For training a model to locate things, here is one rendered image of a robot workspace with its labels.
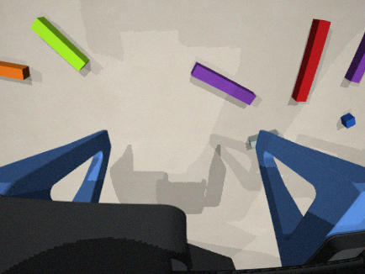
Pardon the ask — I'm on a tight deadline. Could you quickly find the small blue cube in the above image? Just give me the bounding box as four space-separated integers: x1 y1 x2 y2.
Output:
341 113 356 129

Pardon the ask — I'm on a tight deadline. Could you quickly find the lime green rod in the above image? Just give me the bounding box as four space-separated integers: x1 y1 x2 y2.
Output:
31 17 90 71

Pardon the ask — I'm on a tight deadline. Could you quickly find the purple rod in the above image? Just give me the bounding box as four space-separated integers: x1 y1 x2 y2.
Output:
345 33 365 83
191 62 256 105

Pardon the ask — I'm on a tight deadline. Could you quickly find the red rod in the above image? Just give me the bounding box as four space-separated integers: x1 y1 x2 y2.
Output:
292 18 331 102

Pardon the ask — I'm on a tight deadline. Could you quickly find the orange rod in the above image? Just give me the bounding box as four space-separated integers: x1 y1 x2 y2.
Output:
0 61 30 80

